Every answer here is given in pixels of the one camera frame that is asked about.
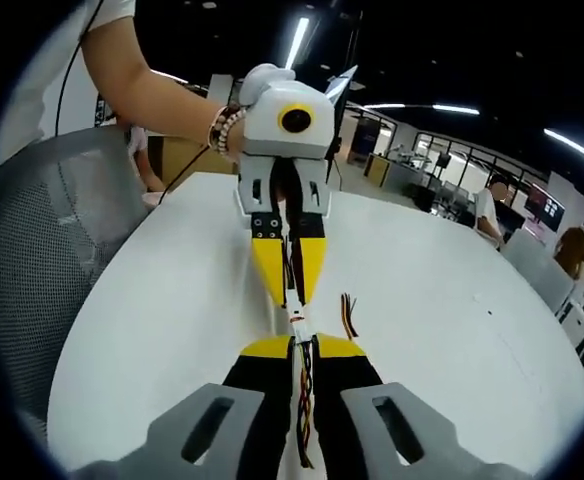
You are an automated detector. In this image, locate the thin black cable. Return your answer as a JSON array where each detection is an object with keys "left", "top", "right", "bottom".
[{"left": 159, "top": 143, "right": 214, "bottom": 204}]

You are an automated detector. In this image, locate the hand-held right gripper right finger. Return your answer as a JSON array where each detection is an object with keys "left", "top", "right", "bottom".
[{"left": 314, "top": 334, "right": 537, "bottom": 480}]

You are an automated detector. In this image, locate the JST connector cable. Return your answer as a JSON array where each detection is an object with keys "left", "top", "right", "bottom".
[
  {"left": 279, "top": 197, "right": 308, "bottom": 324},
  {"left": 290, "top": 319, "right": 321, "bottom": 470}
]

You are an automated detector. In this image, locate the dark monitor screen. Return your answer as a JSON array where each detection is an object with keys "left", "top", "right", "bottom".
[{"left": 524, "top": 183, "right": 567, "bottom": 232}]

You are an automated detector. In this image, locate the beaded wrist bracelet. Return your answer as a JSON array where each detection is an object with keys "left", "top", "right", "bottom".
[{"left": 205, "top": 101, "right": 249, "bottom": 162}]

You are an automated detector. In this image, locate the grey office chair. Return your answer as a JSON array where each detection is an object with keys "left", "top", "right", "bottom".
[{"left": 500, "top": 230, "right": 576, "bottom": 314}]

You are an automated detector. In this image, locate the person's left hand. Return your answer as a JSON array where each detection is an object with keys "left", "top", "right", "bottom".
[{"left": 240, "top": 62, "right": 299, "bottom": 109}]

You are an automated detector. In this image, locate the ceiling light strip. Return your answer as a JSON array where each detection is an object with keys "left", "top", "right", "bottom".
[
  {"left": 544, "top": 127, "right": 584, "bottom": 176},
  {"left": 364, "top": 102, "right": 481, "bottom": 117},
  {"left": 284, "top": 17, "right": 310, "bottom": 71}
]

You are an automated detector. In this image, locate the brown cabinet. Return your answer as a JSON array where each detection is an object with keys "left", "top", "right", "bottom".
[{"left": 145, "top": 133, "right": 241, "bottom": 196}]

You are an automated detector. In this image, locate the black cable on shirt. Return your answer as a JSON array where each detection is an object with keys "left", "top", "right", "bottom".
[{"left": 53, "top": 0, "right": 109, "bottom": 139}]

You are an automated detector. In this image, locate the yellow sided cabinet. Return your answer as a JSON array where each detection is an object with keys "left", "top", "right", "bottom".
[{"left": 363, "top": 152, "right": 392, "bottom": 190}]

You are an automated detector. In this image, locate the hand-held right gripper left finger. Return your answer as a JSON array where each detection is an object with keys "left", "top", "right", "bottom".
[{"left": 84, "top": 335, "right": 294, "bottom": 480}]

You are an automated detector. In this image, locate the black stand with white panel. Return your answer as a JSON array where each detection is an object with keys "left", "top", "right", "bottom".
[{"left": 321, "top": 63, "right": 361, "bottom": 189}]

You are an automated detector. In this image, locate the grey mesh chair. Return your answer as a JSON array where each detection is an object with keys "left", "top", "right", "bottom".
[{"left": 0, "top": 127, "right": 154, "bottom": 436}]

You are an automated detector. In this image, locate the loose coloured wire bundle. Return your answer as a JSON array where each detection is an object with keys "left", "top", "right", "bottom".
[{"left": 340, "top": 292, "right": 362, "bottom": 342}]

